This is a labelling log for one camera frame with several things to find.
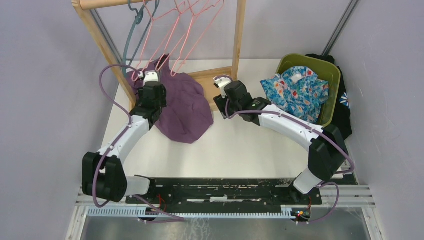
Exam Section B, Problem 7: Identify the wooden clothes rack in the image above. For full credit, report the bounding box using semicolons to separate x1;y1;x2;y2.
71;0;247;111

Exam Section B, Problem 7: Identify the grey blue hanger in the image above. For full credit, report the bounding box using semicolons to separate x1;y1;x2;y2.
121;0;161;66

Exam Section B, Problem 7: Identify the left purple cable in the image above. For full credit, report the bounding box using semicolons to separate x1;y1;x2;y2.
91;64;147;209

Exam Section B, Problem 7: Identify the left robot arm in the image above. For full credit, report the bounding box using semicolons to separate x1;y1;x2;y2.
82;81;167;204

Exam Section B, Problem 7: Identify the blue floral garment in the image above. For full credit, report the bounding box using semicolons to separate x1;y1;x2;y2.
260;66;329;124

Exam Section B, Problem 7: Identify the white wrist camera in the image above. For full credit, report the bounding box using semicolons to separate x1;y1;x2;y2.
138;70;160;85
213;75;233;99

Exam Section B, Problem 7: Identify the aluminium rail frame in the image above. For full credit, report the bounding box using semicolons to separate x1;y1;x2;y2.
65;185;383;240

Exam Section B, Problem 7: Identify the purple cable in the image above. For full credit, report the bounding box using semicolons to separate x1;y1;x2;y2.
91;64;147;209
213;74;356;224

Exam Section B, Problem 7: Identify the purple garment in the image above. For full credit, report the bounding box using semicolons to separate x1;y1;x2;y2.
125;54;215;145

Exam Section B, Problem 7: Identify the black floral cloth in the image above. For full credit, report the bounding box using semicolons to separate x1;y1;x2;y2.
305;53;353;141

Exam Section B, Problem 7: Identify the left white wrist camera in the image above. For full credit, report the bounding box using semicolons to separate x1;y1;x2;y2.
138;70;160;85

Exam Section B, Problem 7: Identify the green plastic basket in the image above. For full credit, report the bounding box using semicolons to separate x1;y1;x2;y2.
276;53;341;127

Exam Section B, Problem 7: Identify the pink hanger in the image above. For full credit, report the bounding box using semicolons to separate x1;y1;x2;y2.
169;0;226;77
154;0;213;72
134;0;193;77

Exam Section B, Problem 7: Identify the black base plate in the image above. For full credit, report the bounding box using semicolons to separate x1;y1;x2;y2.
142;178;323;214

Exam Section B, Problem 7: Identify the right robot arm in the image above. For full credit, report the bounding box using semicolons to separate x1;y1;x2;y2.
213;75;351;204

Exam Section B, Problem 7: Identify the white cable comb strip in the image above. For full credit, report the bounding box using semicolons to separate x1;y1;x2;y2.
87;206;296;220

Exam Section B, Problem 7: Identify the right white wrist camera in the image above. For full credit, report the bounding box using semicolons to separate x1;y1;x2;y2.
213;75;233;99

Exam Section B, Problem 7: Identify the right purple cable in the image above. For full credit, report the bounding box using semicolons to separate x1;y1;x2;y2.
213;74;356;224

